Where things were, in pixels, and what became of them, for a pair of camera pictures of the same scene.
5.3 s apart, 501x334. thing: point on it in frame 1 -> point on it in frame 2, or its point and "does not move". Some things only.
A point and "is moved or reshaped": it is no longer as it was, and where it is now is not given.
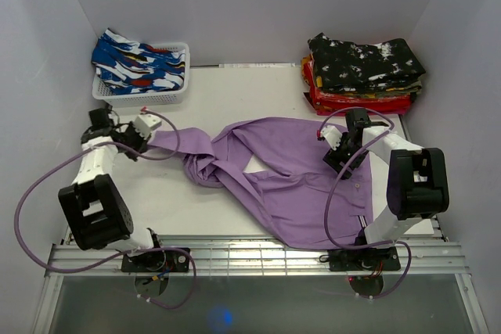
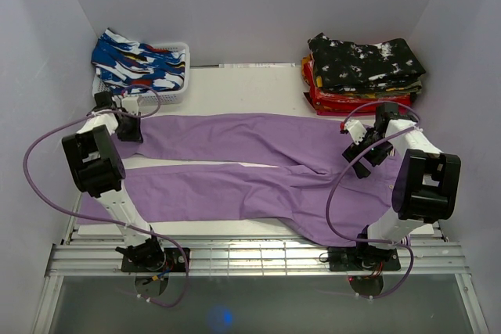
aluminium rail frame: (426, 256) does not move
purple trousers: (297, 197) is moved or reshaped
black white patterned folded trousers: (345, 66) does not move
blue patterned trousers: (126, 66) does not move
